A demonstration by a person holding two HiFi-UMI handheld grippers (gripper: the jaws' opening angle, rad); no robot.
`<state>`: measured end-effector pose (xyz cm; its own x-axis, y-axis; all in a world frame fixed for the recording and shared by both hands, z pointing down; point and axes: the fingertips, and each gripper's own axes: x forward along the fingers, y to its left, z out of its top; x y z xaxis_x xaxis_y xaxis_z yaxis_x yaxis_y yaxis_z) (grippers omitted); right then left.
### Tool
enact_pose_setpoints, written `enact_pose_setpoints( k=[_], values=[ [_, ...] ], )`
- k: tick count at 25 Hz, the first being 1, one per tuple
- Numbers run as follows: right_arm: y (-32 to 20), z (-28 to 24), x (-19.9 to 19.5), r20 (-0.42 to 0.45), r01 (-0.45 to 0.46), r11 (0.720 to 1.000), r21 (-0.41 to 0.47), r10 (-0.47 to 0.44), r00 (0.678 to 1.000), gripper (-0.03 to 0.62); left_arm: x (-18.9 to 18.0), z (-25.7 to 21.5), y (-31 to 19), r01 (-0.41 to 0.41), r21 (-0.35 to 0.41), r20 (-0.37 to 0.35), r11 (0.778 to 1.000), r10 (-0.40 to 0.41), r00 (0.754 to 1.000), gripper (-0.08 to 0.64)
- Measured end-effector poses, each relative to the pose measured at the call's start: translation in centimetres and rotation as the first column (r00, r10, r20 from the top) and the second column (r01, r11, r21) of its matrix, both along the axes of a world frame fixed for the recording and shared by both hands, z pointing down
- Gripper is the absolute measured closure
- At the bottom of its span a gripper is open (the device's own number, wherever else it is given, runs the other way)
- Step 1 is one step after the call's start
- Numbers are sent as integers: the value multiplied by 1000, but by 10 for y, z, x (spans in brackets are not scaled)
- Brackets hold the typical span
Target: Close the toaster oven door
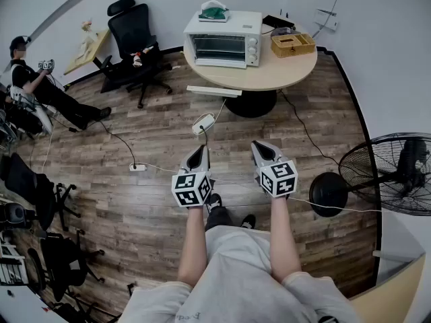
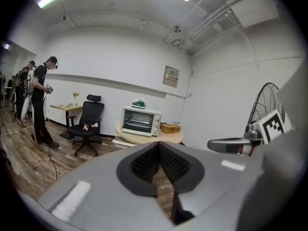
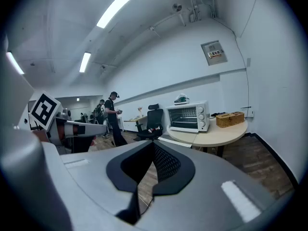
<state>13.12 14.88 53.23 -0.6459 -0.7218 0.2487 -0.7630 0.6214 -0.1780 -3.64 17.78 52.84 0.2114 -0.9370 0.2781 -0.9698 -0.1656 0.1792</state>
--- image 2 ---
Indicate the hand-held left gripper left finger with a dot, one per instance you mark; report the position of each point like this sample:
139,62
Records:
96,201

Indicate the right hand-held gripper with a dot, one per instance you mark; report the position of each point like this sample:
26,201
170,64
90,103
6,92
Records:
272,126

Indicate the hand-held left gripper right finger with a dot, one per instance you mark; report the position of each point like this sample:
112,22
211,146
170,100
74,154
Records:
216,182

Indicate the white toaster oven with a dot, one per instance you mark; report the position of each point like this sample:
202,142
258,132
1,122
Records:
157,119

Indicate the black floor fan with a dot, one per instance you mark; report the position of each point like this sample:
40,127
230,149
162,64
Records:
252,114

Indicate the long white power strip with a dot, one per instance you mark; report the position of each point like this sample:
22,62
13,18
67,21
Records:
122,142

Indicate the red and white wrapper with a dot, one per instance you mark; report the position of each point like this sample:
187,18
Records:
86,127

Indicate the white paper cup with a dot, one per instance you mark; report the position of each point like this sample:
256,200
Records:
94,125

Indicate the round wooden table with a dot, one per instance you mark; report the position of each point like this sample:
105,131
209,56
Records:
144,138

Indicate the black mesh office chair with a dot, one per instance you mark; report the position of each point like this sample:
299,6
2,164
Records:
92,114

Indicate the grey electrical panel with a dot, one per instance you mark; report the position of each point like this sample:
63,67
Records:
170,76

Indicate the green and white bag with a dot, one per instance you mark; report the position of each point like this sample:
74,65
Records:
139,103

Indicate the white desk telephone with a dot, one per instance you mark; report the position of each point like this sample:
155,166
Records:
67,104

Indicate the flowers in white vase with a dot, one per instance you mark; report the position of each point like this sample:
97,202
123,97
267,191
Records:
76,95

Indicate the white standing fan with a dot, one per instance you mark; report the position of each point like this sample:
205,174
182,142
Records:
25,109

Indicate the white ceiling pipes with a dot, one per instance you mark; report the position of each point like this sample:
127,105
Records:
211,23

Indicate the round smoke detector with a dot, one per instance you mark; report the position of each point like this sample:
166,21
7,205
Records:
176,29

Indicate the white air conditioner unit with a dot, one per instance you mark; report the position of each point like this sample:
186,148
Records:
257,11

